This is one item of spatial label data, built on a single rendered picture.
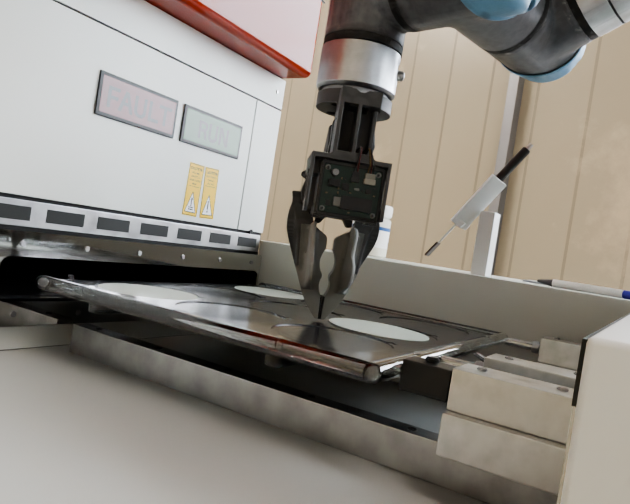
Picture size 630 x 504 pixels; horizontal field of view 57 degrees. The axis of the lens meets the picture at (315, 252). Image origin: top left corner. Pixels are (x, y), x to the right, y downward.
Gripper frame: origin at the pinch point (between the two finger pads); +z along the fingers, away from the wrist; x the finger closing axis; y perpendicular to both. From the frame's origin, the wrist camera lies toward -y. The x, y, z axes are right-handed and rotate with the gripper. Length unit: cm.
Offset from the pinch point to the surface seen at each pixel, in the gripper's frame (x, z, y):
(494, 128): 79, -62, -171
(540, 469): 11.4, 5.0, 24.7
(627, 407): 4.4, -2.7, 41.3
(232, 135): -13.0, -19.1, -26.5
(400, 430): 5.4, 6.5, 15.9
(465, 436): 7.8, 4.5, 22.0
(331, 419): 0.8, 7.4, 12.6
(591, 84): 102, -78, -145
